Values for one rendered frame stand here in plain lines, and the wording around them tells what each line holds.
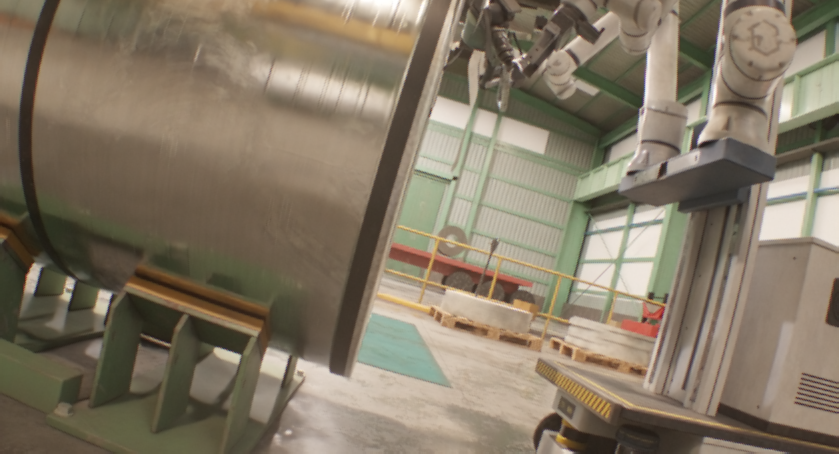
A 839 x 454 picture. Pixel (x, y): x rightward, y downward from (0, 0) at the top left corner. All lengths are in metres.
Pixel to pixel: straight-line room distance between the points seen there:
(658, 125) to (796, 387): 0.91
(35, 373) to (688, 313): 1.70
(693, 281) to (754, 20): 0.82
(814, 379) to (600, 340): 5.45
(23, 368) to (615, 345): 6.39
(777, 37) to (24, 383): 1.72
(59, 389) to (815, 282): 1.75
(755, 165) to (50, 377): 1.59
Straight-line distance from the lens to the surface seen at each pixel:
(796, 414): 1.63
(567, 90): 2.16
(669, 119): 1.91
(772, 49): 1.36
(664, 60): 2.22
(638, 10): 1.43
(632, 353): 7.01
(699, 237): 1.82
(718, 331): 1.57
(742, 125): 1.46
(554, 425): 1.83
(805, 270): 1.60
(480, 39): 2.00
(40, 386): 1.20
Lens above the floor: 0.47
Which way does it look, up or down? 4 degrees up
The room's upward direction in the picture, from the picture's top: 16 degrees clockwise
